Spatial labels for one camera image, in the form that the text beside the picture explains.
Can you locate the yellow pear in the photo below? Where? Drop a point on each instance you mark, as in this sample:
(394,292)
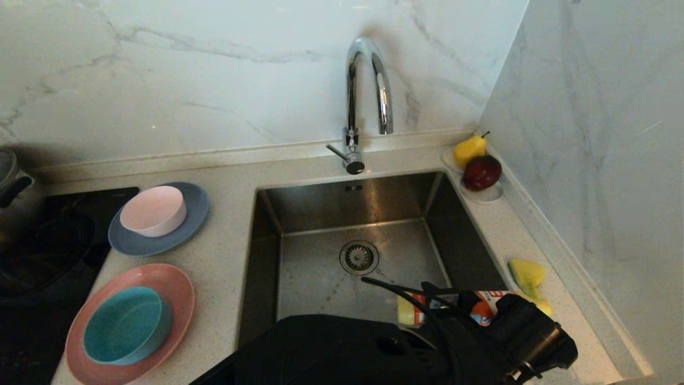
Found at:
(469,151)

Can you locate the black induction cooktop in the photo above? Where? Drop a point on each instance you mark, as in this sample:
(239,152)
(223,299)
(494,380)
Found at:
(32,321)

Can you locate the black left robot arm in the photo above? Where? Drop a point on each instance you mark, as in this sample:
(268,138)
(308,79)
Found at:
(320,353)

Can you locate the orange dish soap bottle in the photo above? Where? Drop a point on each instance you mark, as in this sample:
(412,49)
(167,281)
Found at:
(411,310)

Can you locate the chrome gooseneck faucet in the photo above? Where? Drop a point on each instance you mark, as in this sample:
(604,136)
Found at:
(351,96)

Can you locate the dark red apple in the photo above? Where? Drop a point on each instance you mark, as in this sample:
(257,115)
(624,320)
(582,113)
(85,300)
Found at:
(482,173)

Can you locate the round metal drain strainer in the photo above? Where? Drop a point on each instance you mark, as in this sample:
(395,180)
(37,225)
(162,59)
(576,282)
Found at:
(359,258)

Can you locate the pink plate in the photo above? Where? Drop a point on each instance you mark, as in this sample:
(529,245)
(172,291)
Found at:
(176,289)

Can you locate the teal bowl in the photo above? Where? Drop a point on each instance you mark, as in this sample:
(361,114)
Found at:
(124,327)

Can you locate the pale pink bowl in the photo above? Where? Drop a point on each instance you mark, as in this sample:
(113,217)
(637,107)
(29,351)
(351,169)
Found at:
(152,209)

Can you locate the blue grey plate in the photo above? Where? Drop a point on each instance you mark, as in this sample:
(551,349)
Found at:
(159,244)

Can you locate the stainless steel sink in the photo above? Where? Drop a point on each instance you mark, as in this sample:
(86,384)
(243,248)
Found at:
(320,278)

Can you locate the small white dish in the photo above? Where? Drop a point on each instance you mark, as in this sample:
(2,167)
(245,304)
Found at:
(487,197)

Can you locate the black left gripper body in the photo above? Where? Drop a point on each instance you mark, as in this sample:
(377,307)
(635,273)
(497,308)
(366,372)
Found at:
(513,321)

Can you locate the yellow green sponge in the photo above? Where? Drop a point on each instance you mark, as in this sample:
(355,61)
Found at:
(527,272)

